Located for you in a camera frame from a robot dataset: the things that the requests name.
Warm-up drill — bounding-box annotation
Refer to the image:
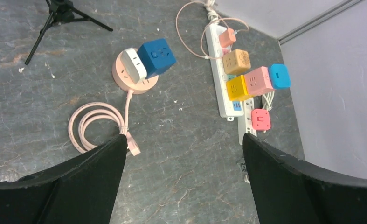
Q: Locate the long white power strip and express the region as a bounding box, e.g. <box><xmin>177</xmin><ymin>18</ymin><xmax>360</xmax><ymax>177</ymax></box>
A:
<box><xmin>205</xmin><ymin>24</ymin><xmax>244</xmax><ymax>121</ymax></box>

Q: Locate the tan patterned cube socket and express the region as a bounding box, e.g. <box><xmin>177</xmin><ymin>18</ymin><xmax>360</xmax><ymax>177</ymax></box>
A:
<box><xmin>222</xmin><ymin>49</ymin><xmax>251</xmax><ymax>75</ymax></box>

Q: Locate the yellow cube socket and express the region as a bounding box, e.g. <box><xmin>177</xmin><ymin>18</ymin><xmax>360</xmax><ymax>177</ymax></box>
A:
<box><xmin>226</xmin><ymin>75</ymin><xmax>253</xmax><ymax>101</ymax></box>

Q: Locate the round pink power socket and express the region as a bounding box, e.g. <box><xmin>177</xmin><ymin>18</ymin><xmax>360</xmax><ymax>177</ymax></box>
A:
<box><xmin>112</xmin><ymin>51</ymin><xmax>159</xmax><ymax>94</ymax></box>

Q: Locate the pink coiled socket cable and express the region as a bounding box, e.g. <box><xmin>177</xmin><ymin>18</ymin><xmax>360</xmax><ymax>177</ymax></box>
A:
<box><xmin>68</xmin><ymin>90</ymin><xmax>141</xmax><ymax>157</ymax></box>

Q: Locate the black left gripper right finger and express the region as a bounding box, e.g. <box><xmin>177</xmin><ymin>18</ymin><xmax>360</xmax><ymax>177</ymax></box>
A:
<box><xmin>242</xmin><ymin>133</ymin><xmax>367</xmax><ymax>224</ymax></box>

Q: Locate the small salmon plug adapter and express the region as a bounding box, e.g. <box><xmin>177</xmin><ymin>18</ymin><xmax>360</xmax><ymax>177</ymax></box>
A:
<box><xmin>219</xmin><ymin>28</ymin><xmax>236</xmax><ymax>48</ymax></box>

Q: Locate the pink red plug adapter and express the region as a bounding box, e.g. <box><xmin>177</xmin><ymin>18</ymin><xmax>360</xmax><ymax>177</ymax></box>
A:
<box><xmin>251</xmin><ymin>109</ymin><xmax>271</xmax><ymax>131</ymax></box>

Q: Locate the white power strip cable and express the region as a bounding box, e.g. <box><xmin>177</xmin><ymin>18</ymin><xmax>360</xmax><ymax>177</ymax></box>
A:
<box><xmin>261</xmin><ymin>90</ymin><xmax>276</xmax><ymax>134</ymax></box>

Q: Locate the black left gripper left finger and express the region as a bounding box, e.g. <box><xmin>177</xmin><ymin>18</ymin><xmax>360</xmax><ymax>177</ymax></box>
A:
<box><xmin>0</xmin><ymin>134</ymin><xmax>127</xmax><ymax>224</ymax></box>

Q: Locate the small white power strip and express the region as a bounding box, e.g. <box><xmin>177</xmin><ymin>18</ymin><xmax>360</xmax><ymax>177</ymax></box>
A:
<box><xmin>237</xmin><ymin>98</ymin><xmax>257</xmax><ymax>146</ymax></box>

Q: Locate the pink cube socket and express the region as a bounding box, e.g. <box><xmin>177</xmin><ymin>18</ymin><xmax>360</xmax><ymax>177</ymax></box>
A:
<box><xmin>243</xmin><ymin>66</ymin><xmax>275</xmax><ymax>96</ymax></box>

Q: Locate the light blue plug adapter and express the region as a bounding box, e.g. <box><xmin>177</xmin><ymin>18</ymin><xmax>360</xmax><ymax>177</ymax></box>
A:
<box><xmin>268</xmin><ymin>64</ymin><xmax>291</xmax><ymax>90</ymax></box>

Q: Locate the white plug adapter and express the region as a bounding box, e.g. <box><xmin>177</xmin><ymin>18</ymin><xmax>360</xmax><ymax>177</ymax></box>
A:
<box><xmin>121</xmin><ymin>48</ymin><xmax>147</xmax><ymax>84</ymax></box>

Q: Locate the dark blue cube socket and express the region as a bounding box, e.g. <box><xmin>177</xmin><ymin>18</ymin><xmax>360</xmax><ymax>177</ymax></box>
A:
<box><xmin>137</xmin><ymin>38</ymin><xmax>176</xmax><ymax>79</ymax></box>

